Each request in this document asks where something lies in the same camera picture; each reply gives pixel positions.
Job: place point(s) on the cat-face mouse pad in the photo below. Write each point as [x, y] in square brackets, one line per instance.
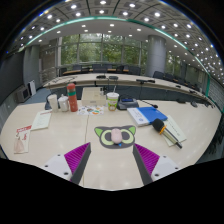
[103, 138]

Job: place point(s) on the ceiling lights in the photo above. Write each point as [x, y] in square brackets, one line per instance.
[110, 15]

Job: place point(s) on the blue and white book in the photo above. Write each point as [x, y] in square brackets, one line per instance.
[150, 115]

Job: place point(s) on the white lidded mug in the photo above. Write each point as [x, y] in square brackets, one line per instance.
[63, 104]

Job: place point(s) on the black desk microphone unit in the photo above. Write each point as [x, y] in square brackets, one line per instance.
[128, 104]
[47, 106]

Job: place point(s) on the white booklet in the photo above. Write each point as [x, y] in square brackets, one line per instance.
[41, 120]

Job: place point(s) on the white compartment box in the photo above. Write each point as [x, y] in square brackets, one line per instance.
[93, 97]

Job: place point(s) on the white floor appliance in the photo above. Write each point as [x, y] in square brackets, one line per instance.
[32, 88]

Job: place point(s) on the dark office chairs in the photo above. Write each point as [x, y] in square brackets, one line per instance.
[133, 70]

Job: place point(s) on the red drink bottle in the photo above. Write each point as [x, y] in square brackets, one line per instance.
[72, 98]

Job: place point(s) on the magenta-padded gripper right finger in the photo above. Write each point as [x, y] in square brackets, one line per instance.
[163, 166]

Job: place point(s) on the pink computer mouse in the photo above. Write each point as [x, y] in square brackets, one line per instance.
[116, 136]

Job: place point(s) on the red and white magazine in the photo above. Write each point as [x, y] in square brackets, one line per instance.
[22, 140]

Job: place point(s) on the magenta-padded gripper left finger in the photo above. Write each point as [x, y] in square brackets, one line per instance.
[59, 166]

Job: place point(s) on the white paper cup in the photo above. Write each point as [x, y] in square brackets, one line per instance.
[53, 102]

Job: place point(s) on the colourful sticker sheet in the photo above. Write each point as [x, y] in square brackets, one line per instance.
[90, 110]

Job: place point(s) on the green-printed takeaway cup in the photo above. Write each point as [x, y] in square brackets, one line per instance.
[112, 101]

